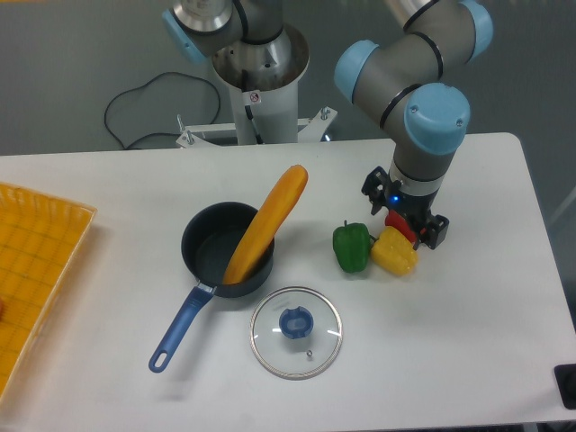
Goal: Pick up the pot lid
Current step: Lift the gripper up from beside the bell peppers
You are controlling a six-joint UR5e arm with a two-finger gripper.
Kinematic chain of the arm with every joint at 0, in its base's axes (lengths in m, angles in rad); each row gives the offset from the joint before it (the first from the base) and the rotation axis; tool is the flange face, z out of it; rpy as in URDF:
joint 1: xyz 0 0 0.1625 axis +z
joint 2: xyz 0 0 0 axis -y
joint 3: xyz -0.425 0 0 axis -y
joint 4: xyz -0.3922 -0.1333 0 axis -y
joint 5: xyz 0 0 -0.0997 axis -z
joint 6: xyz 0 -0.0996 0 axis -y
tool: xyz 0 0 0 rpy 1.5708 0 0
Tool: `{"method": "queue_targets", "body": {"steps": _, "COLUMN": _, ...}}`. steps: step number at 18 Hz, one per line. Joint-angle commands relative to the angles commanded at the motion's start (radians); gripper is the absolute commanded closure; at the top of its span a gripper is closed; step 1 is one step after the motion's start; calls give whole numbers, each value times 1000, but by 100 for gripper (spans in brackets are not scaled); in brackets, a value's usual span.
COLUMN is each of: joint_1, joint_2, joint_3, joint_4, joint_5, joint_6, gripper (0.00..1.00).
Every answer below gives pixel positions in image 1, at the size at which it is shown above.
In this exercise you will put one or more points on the yellow toy bell pepper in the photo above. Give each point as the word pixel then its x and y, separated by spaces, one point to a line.
pixel 394 253

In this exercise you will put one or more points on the green toy bell pepper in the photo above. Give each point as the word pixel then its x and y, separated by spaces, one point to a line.
pixel 351 244

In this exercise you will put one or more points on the red toy bell pepper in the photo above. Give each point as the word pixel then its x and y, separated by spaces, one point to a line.
pixel 395 220

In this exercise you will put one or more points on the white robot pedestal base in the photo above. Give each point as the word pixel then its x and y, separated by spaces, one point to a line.
pixel 262 80

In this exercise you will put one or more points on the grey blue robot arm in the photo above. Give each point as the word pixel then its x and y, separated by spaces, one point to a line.
pixel 399 87

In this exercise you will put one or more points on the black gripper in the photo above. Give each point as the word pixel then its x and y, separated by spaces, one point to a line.
pixel 412 199

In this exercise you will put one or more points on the dark pot with blue handle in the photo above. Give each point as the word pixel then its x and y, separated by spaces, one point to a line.
pixel 207 245

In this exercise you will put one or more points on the glass pot lid blue knob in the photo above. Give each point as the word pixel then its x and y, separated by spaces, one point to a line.
pixel 296 333

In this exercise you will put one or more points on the yellow wicker tray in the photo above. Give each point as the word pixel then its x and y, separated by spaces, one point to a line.
pixel 40 237

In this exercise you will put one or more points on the black device at table edge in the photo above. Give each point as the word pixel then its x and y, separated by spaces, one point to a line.
pixel 565 376

